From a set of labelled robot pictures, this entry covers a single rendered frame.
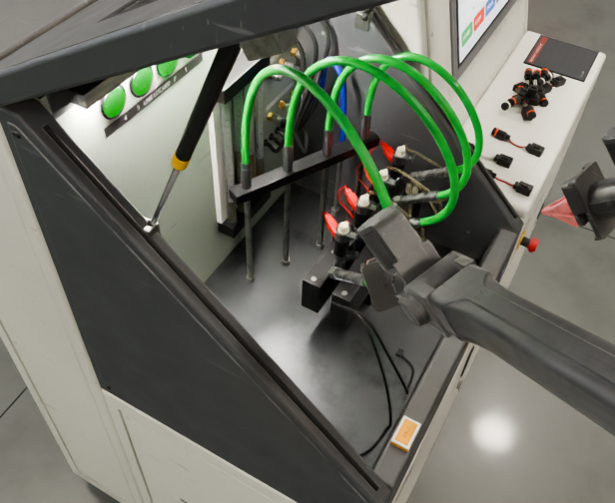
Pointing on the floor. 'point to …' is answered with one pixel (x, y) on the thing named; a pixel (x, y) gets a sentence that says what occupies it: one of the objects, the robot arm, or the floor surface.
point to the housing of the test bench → (34, 267)
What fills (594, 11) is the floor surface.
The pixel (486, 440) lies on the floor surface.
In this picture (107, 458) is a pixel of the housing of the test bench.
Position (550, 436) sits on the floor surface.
